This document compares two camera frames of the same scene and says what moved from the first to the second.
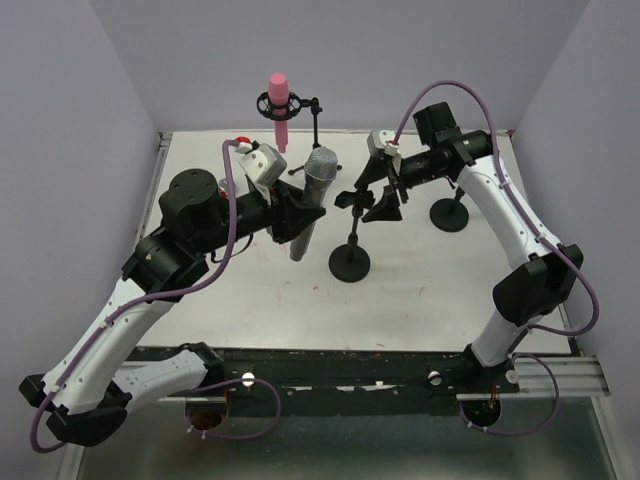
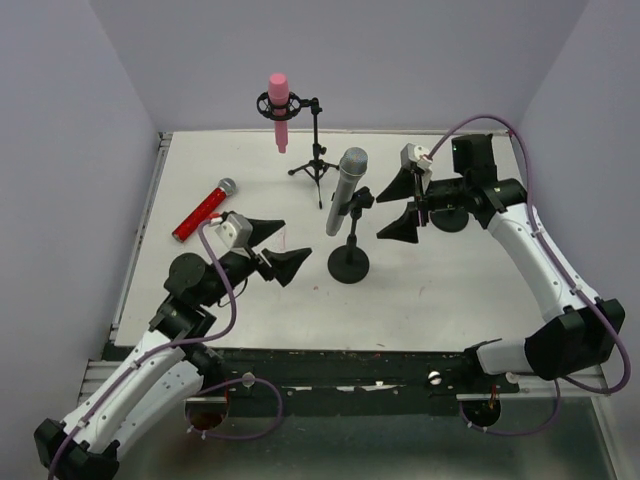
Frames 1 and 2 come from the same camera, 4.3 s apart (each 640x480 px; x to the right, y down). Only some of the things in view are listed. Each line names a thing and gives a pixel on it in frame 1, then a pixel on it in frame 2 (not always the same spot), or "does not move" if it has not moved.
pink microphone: (278, 94) does not move
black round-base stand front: (350, 263) does not move
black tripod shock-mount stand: (292, 109) does not move
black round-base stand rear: (449, 214) does not move
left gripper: (280, 213) → (263, 260)
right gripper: (394, 176) → (421, 201)
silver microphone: (320, 168) → (354, 165)
